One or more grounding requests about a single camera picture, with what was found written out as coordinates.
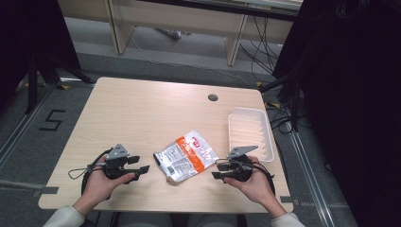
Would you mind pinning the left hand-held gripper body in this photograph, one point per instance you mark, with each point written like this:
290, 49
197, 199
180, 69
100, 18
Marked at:
117, 153

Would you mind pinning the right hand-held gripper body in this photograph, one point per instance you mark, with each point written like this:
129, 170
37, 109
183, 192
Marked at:
239, 167

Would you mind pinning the person's right hand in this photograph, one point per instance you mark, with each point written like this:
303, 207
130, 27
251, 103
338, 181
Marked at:
255, 186

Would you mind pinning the person's left hand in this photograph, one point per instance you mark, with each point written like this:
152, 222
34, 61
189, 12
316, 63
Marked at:
97, 186

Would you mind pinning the white plastic tray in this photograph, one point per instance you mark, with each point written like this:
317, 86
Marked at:
250, 134

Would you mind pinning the white and orange snack packet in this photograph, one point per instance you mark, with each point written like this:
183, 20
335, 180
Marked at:
186, 156

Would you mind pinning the grey tape strip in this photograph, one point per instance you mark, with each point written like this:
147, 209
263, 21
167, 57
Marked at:
45, 190
289, 199

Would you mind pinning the black metal stand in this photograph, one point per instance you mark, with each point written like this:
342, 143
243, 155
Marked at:
31, 82
294, 104

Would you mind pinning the black curtain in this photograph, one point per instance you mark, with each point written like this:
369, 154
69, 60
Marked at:
28, 38
353, 110

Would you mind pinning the beige wooden desk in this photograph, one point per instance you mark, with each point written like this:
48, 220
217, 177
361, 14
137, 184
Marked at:
176, 19

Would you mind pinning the metal floor rail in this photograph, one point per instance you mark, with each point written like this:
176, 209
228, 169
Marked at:
19, 132
310, 179

